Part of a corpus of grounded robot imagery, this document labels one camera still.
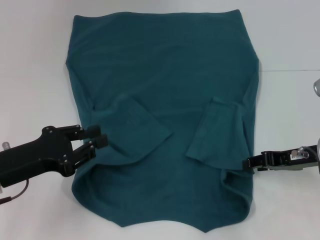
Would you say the dark cable with red sleeve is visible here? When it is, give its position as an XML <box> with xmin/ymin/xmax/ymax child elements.
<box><xmin>0</xmin><ymin>178</ymin><xmax>30</xmax><ymax>204</ymax></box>

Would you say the teal blue shirt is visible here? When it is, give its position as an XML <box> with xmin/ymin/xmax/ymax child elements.
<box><xmin>65</xmin><ymin>9</ymin><xmax>262</xmax><ymax>226</ymax></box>

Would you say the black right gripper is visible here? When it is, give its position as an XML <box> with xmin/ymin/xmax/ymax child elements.
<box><xmin>242</xmin><ymin>145</ymin><xmax>320</xmax><ymax>172</ymax></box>

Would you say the silver elbow plug grey cable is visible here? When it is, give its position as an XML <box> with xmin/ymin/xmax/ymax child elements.
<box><xmin>291</xmin><ymin>146</ymin><xmax>320</xmax><ymax>160</ymax></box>

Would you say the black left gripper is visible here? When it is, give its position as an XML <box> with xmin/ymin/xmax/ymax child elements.
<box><xmin>0</xmin><ymin>124</ymin><xmax>109</xmax><ymax>189</ymax></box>

